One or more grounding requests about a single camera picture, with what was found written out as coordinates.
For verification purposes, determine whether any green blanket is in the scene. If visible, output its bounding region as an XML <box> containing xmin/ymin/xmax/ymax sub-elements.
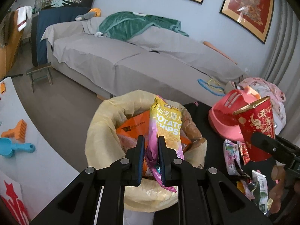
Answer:
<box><xmin>97</xmin><ymin>12</ymin><xmax>189</xmax><ymax>43</ymax></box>

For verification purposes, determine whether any grey covered sofa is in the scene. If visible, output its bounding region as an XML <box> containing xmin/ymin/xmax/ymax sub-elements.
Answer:
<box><xmin>41</xmin><ymin>16</ymin><xmax>246</xmax><ymax>99</ymax></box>

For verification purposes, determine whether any blue loop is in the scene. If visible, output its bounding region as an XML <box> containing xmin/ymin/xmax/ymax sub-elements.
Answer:
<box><xmin>197</xmin><ymin>78</ymin><xmax>225</xmax><ymax>96</ymax></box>

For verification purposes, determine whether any small wooden stool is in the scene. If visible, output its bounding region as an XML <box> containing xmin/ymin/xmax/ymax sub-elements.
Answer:
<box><xmin>26</xmin><ymin>63</ymin><xmax>54</xmax><ymax>92</ymax></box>

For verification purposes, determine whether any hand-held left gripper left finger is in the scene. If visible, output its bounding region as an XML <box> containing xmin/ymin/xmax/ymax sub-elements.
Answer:
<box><xmin>29</xmin><ymin>135</ymin><xmax>146</xmax><ymax>225</ymax></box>

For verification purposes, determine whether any large red framed picture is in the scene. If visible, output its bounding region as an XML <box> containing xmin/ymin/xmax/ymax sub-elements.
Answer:
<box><xmin>219</xmin><ymin>0</ymin><xmax>275</xmax><ymax>44</ymax></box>

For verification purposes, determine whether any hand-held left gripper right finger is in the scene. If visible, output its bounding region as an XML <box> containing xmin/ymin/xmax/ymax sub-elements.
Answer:
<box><xmin>157</xmin><ymin>136</ymin><xmax>273</xmax><ymax>225</ymax></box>

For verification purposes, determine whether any orange toy rake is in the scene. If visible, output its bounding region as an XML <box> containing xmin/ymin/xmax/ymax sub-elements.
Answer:
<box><xmin>1</xmin><ymin>119</ymin><xmax>28</xmax><ymax>142</ymax></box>

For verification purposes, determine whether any pink blanket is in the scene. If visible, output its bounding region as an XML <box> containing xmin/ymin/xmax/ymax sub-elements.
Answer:
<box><xmin>231</xmin><ymin>77</ymin><xmax>287</xmax><ymax>132</ymax></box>

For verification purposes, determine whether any wooden spoon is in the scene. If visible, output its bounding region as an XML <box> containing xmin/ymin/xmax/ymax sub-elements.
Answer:
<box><xmin>203</xmin><ymin>41</ymin><xmax>238</xmax><ymax>65</ymax></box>

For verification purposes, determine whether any white towel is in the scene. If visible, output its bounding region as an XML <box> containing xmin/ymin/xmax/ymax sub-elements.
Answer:
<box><xmin>16</xmin><ymin>6</ymin><xmax>33</xmax><ymax>31</ymax></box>

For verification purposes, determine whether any green white wrapper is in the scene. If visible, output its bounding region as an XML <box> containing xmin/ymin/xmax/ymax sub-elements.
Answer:
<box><xmin>252</xmin><ymin>170</ymin><xmax>269</xmax><ymax>214</ymax></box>

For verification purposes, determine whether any white play board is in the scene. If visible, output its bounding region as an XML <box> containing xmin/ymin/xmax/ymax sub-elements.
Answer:
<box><xmin>0</xmin><ymin>76</ymin><xmax>81</xmax><ymax>225</ymax></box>

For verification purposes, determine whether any dark blue cloth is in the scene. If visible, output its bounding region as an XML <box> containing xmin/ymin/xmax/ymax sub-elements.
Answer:
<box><xmin>31</xmin><ymin>7</ymin><xmax>92</xmax><ymax>66</ymax></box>

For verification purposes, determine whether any person's right hand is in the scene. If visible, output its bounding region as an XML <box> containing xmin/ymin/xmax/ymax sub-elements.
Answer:
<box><xmin>268</xmin><ymin>165</ymin><xmax>300</xmax><ymax>214</ymax></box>

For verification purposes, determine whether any yellow potato chips packet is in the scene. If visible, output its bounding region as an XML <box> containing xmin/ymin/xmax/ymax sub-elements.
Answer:
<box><xmin>144</xmin><ymin>95</ymin><xmax>185</xmax><ymax>194</ymax></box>

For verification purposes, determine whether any grey curtain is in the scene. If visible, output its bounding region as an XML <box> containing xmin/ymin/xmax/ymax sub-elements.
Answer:
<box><xmin>262</xmin><ymin>0</ymin><xmax>300</xmax><ymax>146</ymax></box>

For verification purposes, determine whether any grey orange plush toy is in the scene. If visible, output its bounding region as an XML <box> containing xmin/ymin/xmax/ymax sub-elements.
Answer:
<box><xmin>75</xmin><ymin>8</ymin><xmax>102</xmax><ymax>21</ymax></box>

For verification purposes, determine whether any small red snack packet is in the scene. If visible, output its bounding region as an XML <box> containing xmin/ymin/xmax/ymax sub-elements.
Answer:
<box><xmin>238</xmin><ymin>142</ymin><xmax>252</xmax><ymax>166</ymax></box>

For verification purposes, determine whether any colourful cartoon wrapper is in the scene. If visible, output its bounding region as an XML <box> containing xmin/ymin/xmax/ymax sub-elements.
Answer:
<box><xmin>223</xmin><ymin>139</ymin><xmax>243</xmax><ymax>176</ymax></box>

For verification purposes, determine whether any red gold lettered packet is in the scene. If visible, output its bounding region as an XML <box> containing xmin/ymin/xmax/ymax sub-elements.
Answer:
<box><xmin>232</xmin><ymin>96</ymin><xmax>276</xmax><ymax>162</ymax></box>

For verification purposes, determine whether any yellow loop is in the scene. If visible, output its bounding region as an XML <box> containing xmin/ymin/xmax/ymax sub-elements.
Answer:
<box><xmin>207</xmin><ymin>79</ymin><xmax>225</xmax><ymax>92</ymax></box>

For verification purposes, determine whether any pink toy carrier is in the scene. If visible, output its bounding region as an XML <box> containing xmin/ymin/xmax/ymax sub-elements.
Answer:
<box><xmin>208</xmin><ymin>85</ymin><xmax>262</xmax><ymax>143</ymax></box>

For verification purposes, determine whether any blue toy shovel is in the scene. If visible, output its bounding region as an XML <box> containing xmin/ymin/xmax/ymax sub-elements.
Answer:
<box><xmin>0</xmin><ymin>138</ymin><xmax>36</xmax><ymax>158</ymax></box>

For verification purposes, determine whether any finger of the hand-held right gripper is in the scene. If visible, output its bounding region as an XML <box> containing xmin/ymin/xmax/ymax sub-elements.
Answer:
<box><xmin>251</xmin><ymin>132</ymin><xmax>300</xmax><ymax>162</ymax></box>

